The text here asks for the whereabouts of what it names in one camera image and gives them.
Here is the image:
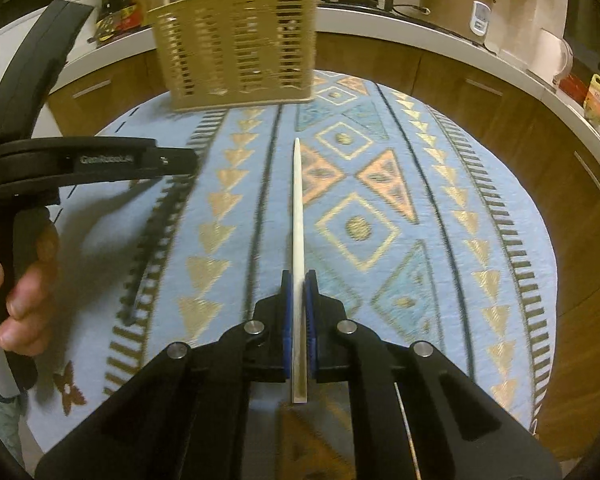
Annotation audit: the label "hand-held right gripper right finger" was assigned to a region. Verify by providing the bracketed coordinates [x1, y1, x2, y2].
[304, 269, 565, 480]

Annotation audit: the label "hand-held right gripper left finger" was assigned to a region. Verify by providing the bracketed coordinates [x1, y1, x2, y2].
[34, 269, 295, 480]

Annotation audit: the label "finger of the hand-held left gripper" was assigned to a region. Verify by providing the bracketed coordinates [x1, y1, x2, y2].
[145, 141, 201, 177]

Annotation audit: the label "beige plastic utensil basket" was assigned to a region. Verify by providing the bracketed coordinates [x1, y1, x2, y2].
[146, 0, 317, 112]

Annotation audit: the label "person's left forearm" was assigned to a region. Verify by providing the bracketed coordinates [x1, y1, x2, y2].
[0, 360, 27, 466]

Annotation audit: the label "person's left hand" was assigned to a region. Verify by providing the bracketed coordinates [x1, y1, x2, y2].
[0, 221, 62, 357]

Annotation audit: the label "patterned blue tablecloth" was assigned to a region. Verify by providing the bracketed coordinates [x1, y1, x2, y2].
[27, 67, 559, 480]

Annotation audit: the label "dark sauce bottle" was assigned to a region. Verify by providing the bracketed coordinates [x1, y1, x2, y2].
[96, 0, 119, 42]
[115, 0, 147, 37]

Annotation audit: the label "wooden kitchen cabinets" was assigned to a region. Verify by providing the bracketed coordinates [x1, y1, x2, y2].
[45, 30, 600, 466]

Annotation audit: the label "beige rice cooker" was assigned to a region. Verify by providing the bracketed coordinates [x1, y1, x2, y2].
[416, 0, 499, 51]

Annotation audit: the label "white kitchen countertop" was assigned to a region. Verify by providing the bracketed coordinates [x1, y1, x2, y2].
[0, 0, 600, 161]

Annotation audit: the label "red package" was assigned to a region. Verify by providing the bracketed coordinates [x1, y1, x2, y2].
[559, 74, 590, 99]

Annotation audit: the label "white electric kettle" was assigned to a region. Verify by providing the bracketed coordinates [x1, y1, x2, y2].
[533, 27, 576, 87]

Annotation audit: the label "yellow plastic bottle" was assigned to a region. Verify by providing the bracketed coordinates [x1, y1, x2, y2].
[582, 72, 600, 122]

